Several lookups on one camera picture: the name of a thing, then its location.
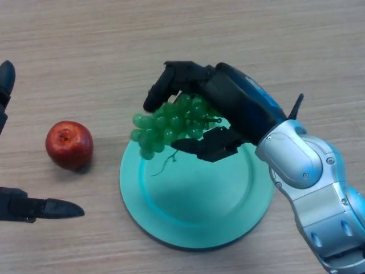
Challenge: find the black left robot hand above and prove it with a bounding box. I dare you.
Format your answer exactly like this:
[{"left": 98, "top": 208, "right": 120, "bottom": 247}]
[{"left": 0, "top": 60, "right": 86, "bottom": 224}]

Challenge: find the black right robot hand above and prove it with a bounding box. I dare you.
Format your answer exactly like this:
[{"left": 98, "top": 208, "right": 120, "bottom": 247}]
[{"left": 142, "top": 61, "right": 287, "bottom": 163}]

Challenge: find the green round plate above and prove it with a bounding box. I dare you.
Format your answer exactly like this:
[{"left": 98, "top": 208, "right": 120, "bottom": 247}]
[{"left": 119, "top": 139, "right": 275, "bottom": 252}]

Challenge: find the green grapes bunch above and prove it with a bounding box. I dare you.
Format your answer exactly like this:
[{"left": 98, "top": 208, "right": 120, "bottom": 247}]
[{"left": 130, "top": 93, "right": 225, "bottom": 177}]

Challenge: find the red apple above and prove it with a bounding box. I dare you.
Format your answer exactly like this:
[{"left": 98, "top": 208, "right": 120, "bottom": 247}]
[{"left": 44, "top": 120, "right": 94, "bottom": 171}]

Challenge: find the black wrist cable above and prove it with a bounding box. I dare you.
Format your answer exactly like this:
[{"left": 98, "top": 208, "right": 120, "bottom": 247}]
[{"left": 287, "top": 93, "right": 305, "bottom": 120}]

